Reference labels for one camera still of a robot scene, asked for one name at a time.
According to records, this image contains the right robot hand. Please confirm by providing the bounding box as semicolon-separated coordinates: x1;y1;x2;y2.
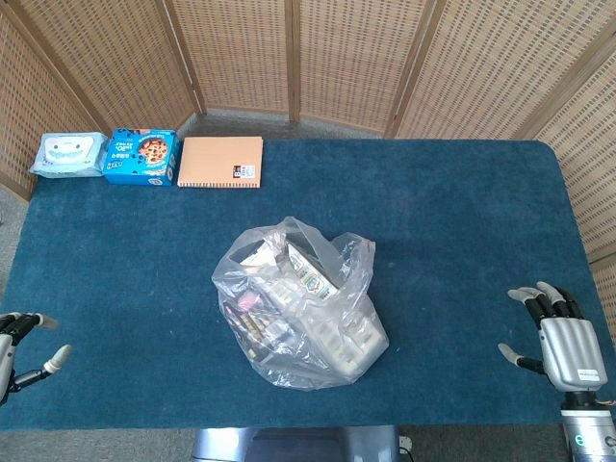
498;281;608;394

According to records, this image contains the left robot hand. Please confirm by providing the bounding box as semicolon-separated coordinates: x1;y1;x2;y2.
0;311;73;405

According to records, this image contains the clear plastic bag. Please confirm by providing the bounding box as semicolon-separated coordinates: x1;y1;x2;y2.
211;216;390;392

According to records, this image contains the dark blue table mat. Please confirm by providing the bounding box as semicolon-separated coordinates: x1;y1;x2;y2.
0;138;594;430

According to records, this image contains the light blue wet wipes pack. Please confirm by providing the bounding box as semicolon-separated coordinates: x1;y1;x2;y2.
28;132;110;178

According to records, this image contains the white multipack of cartons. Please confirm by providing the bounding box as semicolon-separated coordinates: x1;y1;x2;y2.
269;283;390;377

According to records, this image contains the blue cookie box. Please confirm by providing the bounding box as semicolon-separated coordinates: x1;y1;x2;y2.
102;127;182;188

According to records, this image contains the black snack box with pink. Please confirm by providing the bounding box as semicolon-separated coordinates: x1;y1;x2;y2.
225;288;290;362

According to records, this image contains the white carton with green label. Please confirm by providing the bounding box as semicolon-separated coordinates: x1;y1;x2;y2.
240;238;341;303

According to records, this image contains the orange spiral notebook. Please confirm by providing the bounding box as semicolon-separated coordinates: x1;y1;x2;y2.
176;136;265;190

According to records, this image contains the grey robot torso base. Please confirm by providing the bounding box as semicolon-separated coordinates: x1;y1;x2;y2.
191;425;401;462

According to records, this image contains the wicker folding screen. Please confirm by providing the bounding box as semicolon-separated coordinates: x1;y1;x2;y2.
0;0;616;347

